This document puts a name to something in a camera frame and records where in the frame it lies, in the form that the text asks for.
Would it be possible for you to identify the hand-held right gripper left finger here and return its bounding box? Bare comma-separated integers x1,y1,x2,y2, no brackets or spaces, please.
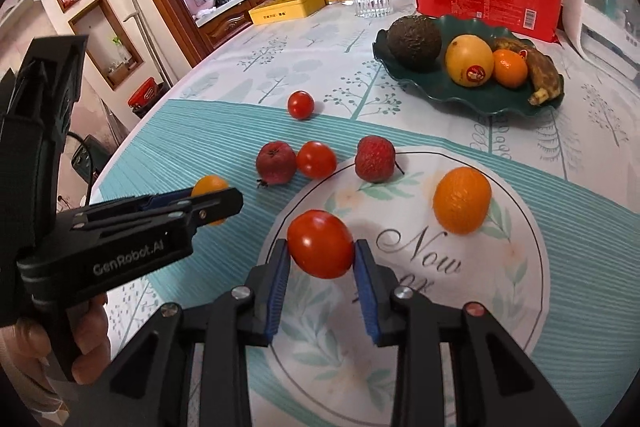
102,237,292,427

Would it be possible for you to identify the red cherry tomato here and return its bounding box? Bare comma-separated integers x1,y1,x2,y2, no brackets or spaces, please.
296,141,338,180
287,90,315,120
286,209,356,279

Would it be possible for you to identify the person's left hand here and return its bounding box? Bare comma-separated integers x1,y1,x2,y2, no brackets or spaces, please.
0,294,111,413

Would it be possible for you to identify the dark avocado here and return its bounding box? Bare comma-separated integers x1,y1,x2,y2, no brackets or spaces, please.
386,16,443,70

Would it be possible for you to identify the oval orange kumquat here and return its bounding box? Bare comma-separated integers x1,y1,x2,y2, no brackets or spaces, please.
432,167,493,236

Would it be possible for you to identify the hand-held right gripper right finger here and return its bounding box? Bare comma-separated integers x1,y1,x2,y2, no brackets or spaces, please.
352,238,583,427

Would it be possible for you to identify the dark red hawthorn fruit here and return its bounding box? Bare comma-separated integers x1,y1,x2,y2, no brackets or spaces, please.
256,141,298,188

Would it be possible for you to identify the red strawberry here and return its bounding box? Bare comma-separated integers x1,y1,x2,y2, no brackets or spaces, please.
355,135,406,184

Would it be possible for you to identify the wooden kitchen counter cabinet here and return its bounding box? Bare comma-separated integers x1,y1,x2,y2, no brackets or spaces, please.
195,0,301,52

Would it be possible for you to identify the small round orange kumquat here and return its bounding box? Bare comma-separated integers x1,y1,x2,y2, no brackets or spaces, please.
191,175,231,227

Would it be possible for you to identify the overripe brown banana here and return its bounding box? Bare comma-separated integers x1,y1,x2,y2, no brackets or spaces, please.
492,37,564,105

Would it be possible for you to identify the grey metal pole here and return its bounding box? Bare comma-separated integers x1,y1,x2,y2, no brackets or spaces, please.
122,0,173,88

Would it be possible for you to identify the dark green scalloped plate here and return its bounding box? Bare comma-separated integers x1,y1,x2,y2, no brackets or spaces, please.
372,14,566,116

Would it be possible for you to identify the yellow tin box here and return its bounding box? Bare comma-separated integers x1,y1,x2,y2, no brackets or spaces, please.
248,0,326,26

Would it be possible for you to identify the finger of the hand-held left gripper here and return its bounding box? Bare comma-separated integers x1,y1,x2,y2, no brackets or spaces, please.
75,187,244,241
87,189,201,216

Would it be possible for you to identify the round tangerine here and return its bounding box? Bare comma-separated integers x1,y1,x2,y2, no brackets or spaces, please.
492,49,529,88

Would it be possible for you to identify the yellow orange with sticker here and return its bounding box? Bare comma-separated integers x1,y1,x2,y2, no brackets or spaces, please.
445,35,496,88

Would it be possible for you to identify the tree print tablecloth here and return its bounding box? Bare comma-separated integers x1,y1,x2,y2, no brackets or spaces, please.
90,2,640,427

